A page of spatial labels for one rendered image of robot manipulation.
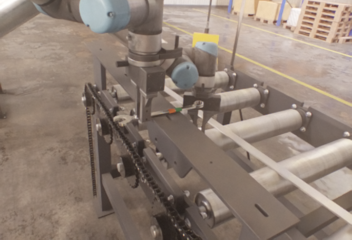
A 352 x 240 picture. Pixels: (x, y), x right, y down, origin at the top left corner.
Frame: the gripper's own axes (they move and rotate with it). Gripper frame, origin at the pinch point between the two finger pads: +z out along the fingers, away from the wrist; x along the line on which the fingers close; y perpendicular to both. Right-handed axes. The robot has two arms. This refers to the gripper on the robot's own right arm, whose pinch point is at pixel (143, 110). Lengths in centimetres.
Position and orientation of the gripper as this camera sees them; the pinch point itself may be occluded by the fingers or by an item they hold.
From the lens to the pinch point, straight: 69.3
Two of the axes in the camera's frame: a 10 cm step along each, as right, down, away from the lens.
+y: -8.7, 1.7, -4.7
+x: 4.9, 4.4, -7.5
